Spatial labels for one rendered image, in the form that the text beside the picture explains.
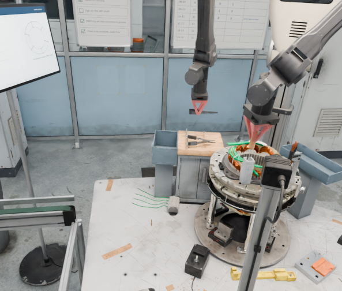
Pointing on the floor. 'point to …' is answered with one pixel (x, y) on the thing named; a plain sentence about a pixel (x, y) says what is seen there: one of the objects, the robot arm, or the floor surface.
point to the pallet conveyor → (17, 215)
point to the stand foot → (31, 265)
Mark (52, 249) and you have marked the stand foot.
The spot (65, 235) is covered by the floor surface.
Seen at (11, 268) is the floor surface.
